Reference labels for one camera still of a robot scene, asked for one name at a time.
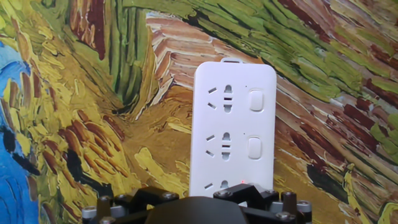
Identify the painted wheatfield print cloth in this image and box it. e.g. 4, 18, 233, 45
0, 0, 398, 224

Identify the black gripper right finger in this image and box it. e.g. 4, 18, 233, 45
213, 183, 312, 224

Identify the white four-socket power strip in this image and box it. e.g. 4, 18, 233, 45
188, 57, 277, 198

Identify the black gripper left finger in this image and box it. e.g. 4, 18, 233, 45
82, 185, 180, 224

